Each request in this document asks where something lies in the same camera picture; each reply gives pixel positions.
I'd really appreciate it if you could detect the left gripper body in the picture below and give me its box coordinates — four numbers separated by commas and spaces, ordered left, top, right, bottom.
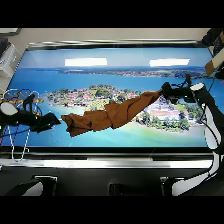
30, 112, 63, 134

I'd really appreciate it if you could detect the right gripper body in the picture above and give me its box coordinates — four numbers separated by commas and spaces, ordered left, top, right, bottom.
161, 81, 182, 105

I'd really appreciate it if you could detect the brown garment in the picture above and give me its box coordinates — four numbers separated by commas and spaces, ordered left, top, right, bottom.
61, 89, 165, 138

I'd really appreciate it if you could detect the white box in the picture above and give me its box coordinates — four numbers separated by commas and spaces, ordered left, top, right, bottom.
0, 42, 22, 78

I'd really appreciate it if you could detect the silver frame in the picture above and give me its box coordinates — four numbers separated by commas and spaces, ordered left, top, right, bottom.
0, 151, 224, 197

